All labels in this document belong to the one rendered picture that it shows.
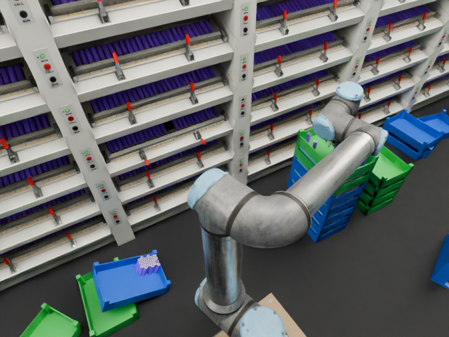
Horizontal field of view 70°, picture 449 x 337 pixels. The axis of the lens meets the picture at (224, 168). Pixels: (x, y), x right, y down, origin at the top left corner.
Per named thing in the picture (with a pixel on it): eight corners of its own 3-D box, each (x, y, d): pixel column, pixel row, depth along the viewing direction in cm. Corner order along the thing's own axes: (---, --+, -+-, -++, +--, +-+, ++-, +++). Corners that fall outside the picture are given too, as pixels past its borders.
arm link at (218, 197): (227, 341, 117) (226, 224, 63) (193, 309, 125) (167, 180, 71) (252, 309, 125) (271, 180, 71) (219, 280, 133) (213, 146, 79)
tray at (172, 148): (232, 133, 159) (235, 122, 151) (110, 178, 140) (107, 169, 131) (214, 101, 165) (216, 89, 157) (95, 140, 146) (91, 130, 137)
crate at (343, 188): (367, 180, 147) (373, 168, 141) (333, 196, 141) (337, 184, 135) (325, 141, 165) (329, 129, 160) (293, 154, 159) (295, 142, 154)
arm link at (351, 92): (330, 91, 111) (345, 73, 114) (325, 115, 121) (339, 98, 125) (355, 103, 107) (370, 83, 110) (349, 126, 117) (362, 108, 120)
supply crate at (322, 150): (373, 168, 141) (379, 156, 135) (337, 184, 135) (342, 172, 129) (329, 129, 160) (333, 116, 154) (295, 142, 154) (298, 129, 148)
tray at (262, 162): (325, 144, 210) (334, 134, 198) (245, 178, 191) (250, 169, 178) (308, 120, 216) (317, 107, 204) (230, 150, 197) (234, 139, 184)
